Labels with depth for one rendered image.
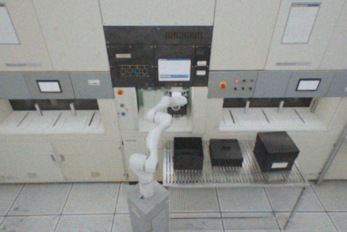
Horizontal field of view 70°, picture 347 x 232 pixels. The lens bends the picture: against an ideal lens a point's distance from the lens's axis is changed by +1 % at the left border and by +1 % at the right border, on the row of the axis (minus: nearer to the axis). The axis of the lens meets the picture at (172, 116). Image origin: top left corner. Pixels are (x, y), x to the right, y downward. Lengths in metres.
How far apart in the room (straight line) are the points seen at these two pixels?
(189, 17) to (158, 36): 0.29
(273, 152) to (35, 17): 2.23
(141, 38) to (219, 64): 0.70
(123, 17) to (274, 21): 1.20
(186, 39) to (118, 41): 0.56
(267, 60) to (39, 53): 1.95
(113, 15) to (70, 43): 0.44
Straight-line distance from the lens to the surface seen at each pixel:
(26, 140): 3.07
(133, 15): 2.07
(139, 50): 2.15
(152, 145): 1.89
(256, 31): 2.22
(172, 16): 2.06
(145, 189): 2.06
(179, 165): 2.30
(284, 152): 2.37
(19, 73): 2.57
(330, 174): 3.66
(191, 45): 2.13
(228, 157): 2.38
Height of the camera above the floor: 2.51
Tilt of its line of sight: 36 degrees down
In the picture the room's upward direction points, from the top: straight up
